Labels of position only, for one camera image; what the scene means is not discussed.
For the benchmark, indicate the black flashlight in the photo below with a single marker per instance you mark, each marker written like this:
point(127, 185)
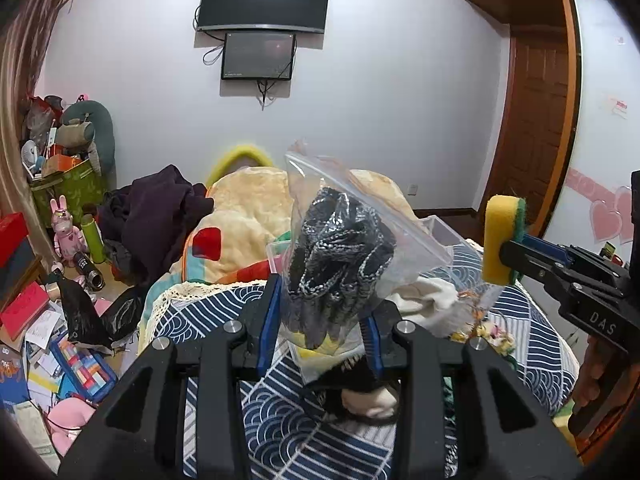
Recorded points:
point(89, 271)

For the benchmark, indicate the blue puzzle box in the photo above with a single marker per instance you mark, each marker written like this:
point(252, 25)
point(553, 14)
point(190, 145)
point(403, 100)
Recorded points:
point(86, 370)

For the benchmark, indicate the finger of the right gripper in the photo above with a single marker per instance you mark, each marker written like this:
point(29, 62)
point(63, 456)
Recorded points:
point(541, 261)

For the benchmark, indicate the pink plush toy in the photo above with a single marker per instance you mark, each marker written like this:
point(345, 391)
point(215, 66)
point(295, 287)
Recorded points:
point(66, 420)

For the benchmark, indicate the brown wooden wardrobe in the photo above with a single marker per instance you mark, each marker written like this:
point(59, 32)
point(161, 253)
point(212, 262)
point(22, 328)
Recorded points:
point(540, 106)

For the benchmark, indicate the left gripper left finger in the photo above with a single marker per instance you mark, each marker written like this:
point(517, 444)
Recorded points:
point(261, 319)

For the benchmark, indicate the black white headband item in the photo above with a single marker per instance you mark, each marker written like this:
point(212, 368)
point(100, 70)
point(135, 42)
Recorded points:
point(349, 392)

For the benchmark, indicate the white sliding wardrobe door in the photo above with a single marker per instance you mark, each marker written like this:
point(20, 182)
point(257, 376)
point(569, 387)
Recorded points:
point(594, 205)

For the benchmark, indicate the person's right hand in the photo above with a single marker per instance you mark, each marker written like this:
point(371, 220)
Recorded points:
point(596, 357)

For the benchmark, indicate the yellow plush cushion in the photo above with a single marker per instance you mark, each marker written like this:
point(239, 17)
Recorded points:
point(242, 155)

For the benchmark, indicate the black plastic bag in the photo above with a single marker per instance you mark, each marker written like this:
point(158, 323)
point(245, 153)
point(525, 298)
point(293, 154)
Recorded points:
point(90, 329)

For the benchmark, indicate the red book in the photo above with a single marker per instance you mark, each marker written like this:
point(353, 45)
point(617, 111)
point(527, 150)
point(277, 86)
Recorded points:
point(24, 309)

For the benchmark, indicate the pink rabbit toy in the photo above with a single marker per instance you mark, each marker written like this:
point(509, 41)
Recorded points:
point(69, 240)

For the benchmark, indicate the green bottle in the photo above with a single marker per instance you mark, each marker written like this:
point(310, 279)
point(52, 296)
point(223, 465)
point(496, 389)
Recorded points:
point(93, 238)

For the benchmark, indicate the small wall monitor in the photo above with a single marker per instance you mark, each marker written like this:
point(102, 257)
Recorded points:
point(258, 56)

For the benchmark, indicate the yellow green sponge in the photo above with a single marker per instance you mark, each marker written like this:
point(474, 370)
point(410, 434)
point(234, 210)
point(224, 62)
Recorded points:
point(504, 222)

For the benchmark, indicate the zip bag with black knit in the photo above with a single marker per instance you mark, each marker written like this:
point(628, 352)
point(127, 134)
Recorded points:
point(345, 226)

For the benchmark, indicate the clear plastic storage box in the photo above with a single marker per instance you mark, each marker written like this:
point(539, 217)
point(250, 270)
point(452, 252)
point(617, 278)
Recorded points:
point(410, 261)

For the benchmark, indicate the striped brown curtain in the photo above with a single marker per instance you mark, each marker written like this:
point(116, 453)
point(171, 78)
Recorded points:
point(26, 28)

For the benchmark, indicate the grey green neck pillow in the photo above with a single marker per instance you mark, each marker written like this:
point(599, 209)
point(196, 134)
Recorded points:
point(87, 127)

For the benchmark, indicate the red box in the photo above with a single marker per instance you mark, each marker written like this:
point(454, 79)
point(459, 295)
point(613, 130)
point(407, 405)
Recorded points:
point(13, 230)

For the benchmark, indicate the dark purple clothing pile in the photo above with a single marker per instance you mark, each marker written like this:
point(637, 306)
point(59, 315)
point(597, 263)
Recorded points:
point(144, 225)

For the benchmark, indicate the green storage box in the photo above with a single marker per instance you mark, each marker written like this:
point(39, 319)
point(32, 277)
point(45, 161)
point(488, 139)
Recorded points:
point(80, 185)

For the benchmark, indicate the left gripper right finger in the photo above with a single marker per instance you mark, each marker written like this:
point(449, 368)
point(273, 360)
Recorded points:
point(385, 357)

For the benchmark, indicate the cream cloth pouch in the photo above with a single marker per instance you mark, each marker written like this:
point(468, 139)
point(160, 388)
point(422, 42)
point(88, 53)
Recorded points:
point(430, 303)

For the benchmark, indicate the yellow felt ball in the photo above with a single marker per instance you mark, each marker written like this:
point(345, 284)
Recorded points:
point(329, 348)

